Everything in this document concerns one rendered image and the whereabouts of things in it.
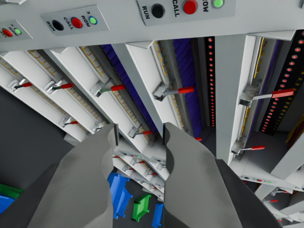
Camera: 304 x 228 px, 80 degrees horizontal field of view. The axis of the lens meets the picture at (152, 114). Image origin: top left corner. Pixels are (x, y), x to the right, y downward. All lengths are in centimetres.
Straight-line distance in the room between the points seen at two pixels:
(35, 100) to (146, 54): 60
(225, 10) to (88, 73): 37
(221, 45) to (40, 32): 33
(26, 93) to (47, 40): 45
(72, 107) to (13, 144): 38
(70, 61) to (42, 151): 71
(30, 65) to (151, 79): 37
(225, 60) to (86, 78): 35
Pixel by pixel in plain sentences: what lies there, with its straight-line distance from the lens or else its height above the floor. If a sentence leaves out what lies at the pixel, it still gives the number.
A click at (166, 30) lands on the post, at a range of 30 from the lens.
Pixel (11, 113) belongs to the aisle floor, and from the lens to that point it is 101.
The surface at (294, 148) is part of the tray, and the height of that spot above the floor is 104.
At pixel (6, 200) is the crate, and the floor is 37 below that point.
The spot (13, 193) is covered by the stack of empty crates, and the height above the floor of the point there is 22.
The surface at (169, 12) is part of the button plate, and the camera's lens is 28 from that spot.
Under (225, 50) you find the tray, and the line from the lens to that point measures 32.
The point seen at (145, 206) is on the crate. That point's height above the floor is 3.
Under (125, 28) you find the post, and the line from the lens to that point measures 32.
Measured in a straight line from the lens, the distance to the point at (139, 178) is 163.
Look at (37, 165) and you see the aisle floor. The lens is 113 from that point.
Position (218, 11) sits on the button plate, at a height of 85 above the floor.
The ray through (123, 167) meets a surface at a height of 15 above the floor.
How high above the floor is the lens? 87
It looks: 23 degrees down
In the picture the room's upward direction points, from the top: 95 degrees clockwise
